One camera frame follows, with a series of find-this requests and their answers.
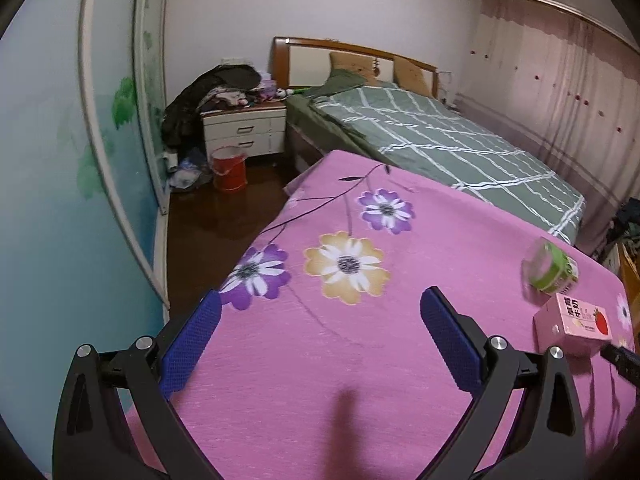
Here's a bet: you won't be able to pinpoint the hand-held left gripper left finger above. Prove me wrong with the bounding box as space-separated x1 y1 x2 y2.
52 290 223 480

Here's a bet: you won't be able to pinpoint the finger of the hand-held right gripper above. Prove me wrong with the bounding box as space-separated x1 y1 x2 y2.
600 342 640 387

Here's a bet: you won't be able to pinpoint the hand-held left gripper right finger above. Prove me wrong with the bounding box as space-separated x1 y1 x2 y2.
417 286 587 480

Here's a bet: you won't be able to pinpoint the pink milk carton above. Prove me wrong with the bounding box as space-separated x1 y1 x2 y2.
532 292 613 358

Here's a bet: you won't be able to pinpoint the pink floral tablecloth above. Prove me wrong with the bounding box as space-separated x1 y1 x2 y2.
120 149 640 480

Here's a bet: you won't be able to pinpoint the wooden cabinet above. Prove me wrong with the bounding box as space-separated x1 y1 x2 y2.
602 240 640 311

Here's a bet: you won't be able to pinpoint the clear cup green label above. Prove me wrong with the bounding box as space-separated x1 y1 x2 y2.
521 236 581 297

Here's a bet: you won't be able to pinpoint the clothes pile on cabinet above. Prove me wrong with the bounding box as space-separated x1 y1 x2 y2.
612 200 640 256

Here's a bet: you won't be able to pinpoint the crumpled plastic bags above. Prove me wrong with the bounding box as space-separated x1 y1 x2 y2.
167 147 213 190

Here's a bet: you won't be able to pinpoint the red bucket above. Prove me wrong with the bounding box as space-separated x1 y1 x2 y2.
210 144 249 192

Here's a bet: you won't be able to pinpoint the bed with green quilt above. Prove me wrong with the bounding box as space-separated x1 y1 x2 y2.
286 72 586 246

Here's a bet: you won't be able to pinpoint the white nightstand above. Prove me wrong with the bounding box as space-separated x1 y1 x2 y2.
201 101 288 159

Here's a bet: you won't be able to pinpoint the sliding door wardrobe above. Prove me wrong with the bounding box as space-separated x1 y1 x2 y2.
0 0 173 411

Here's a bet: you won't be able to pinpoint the dark clothes pile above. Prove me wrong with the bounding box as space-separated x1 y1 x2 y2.
161 64 263 151

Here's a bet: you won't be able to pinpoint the clutter on nightstand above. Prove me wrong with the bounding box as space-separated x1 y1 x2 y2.
240 77 290 108

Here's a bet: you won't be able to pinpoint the tan pillow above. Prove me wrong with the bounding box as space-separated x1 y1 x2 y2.
329 51 377 83
394 56 435 96

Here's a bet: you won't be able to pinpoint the pink curtain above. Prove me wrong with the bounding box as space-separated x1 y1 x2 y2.
462 0 640 261

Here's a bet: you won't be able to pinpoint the wooden bed headboard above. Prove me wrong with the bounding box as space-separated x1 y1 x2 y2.
272 36 440 98

